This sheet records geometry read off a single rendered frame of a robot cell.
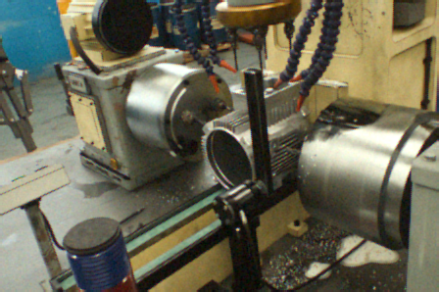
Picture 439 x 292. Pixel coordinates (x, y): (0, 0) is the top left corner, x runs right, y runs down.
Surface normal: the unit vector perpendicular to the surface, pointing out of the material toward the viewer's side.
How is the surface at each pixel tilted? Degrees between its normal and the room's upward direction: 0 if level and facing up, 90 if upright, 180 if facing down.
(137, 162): 90
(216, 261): 90
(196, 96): 90
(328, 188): 81
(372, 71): 90
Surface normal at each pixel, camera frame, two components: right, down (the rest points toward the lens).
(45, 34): 0.55, 0.28
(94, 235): -0.14, -0.90
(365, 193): -0.75, 0.16
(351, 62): -0.74, 0.37
